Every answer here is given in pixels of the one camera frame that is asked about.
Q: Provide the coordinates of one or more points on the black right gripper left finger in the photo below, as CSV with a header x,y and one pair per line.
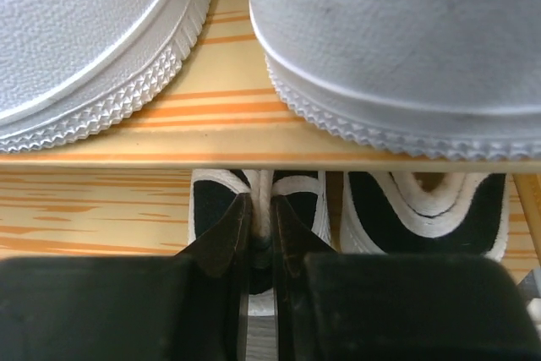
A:
x,y
188,306

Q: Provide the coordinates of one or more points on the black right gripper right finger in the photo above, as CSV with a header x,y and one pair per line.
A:
x,y
332,306

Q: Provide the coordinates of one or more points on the white leather sneaker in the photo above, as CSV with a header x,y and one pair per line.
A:
x,y
72,68
458,79

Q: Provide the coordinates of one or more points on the wood-grain shoe cabinet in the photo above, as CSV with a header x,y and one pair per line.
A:
x,y
126,190

